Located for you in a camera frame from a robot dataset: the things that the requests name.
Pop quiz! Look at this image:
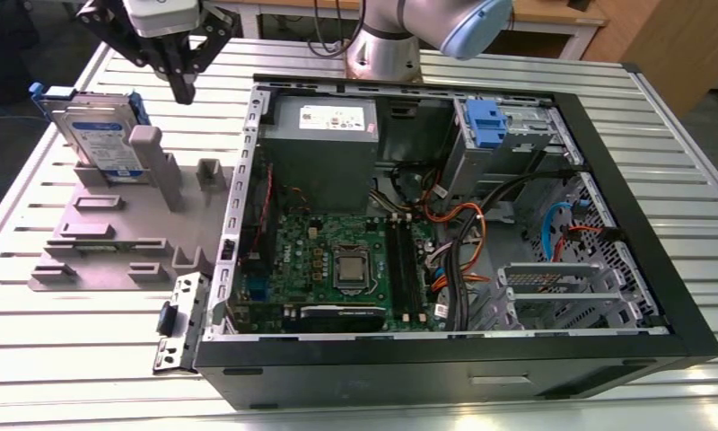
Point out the hard disk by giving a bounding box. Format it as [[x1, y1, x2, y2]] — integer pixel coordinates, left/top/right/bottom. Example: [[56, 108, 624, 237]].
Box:
[[27, 82, 151, 184]]

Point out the green RAM stick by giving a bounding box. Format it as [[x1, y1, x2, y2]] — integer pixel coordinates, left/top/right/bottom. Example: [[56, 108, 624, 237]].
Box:
[[70, 241, 135, 253]]

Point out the orange wire bundle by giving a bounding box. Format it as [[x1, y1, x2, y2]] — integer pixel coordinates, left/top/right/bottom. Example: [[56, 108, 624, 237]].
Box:
[[422, 201, 492, 294]]

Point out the blue data wire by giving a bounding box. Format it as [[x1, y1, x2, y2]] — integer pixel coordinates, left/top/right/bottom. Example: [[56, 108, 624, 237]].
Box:
[[539, 200, 576, 264]]

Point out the black PC case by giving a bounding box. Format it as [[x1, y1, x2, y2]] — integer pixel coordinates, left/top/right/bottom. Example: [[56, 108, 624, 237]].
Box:
[[191, 74, 718, 410]]

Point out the grey parts rack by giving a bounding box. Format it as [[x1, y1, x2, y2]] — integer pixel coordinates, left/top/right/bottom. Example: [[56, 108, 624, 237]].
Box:
[[27, 125, 235, 293]]

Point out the multicolour disk power wire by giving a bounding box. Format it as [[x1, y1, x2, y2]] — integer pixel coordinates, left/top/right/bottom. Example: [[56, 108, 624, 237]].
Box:
[[560, 224, 624, 252]]

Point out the silver CPU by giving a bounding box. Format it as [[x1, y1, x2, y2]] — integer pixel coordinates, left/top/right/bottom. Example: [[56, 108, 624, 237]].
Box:
[[335, 256, 367, 288]]

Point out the grey power supply unit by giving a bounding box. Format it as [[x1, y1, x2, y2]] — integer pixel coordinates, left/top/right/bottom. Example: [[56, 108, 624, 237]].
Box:
[[259, 93, 379, 216]]

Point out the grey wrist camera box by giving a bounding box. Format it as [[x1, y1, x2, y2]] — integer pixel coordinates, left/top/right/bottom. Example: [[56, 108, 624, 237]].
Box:
[[123, 0, 203, 39]]

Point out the metal drive cage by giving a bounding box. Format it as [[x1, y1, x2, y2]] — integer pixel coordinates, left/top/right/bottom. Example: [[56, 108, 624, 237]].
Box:
[[440, 96, 579, 201]]

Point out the black graphics card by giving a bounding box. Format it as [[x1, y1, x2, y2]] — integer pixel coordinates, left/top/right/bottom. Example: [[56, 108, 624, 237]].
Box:
[[283, 303, 388, 334]]

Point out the metal disk bay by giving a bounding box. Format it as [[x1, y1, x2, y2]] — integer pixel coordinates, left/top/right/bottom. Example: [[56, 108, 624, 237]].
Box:
[[494, 262, 646, 332]]

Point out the CPU socket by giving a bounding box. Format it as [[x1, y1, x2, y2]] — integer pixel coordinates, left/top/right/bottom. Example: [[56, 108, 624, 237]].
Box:
[[330, 243, 378, 298]]

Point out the wooden top desk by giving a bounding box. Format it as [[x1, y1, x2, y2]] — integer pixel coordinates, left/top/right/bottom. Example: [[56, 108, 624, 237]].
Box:
[[507, 0, 610, 62]]

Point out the brown wooden cabinet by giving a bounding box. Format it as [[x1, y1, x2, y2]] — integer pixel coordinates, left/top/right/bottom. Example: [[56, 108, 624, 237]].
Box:
[[580, 0, 718, 119]]

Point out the black RAM slot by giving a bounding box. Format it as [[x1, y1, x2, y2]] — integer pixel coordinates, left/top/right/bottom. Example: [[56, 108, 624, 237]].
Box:
[[384, 214, 408, 322], [400, 214, 430, 322]]

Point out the blue drive bay latch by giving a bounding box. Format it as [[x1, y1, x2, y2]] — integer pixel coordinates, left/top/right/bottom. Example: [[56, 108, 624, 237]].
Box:
[[463, 99, 508, 149]]

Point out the black cable bundle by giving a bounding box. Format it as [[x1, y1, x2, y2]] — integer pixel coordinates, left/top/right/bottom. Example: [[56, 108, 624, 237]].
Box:
[[440, 170, 579, 332]]

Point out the metal card retention bracket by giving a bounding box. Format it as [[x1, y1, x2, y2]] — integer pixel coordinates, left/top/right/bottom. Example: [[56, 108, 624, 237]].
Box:
[[150, 270, 211, 374]]

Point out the green motherboard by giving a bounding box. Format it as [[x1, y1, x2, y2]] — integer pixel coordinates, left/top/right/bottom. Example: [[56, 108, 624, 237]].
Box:
[[230, 210, 451, 336]]

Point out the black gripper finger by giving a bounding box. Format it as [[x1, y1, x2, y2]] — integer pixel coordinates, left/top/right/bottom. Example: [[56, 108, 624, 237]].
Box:
[[182, 8, 240, 105], [75, 0, 186, 104]]

